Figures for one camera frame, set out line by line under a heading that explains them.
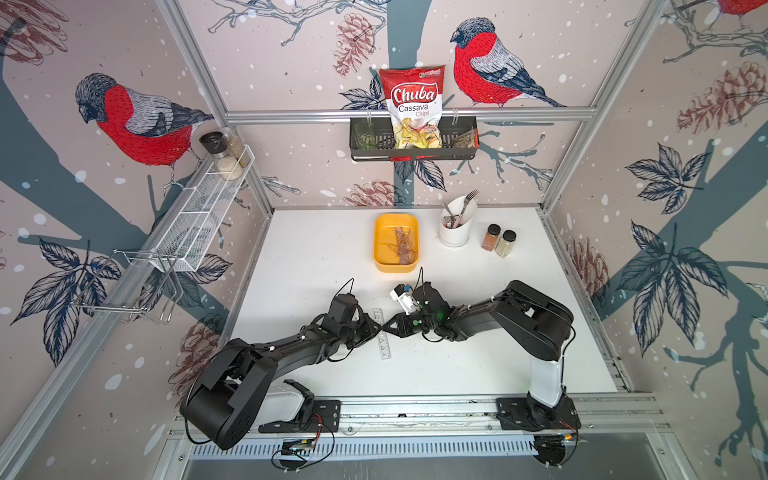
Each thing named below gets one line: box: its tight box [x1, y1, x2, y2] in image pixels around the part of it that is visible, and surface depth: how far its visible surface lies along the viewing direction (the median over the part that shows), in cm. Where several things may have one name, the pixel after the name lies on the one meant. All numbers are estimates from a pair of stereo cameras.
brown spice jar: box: [482, 223, 501, 251], surface depth 104 cm
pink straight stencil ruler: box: [394, 226, 416, 265], surface depth 109 cm
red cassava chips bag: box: [379, 65, 446, 149], surface depth 84 cm
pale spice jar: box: [495, 230, 517, 258], surface depth 103 cm
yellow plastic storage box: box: [373, 214, 419, 273], surface depth 109 cm
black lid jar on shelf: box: [199, 131, 228, 154], surface depth 80 cm
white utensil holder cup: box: [439, 195, 478, 248], surface depth 107 cm
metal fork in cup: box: [452, 189, 480, 228], surface depth 103 cm
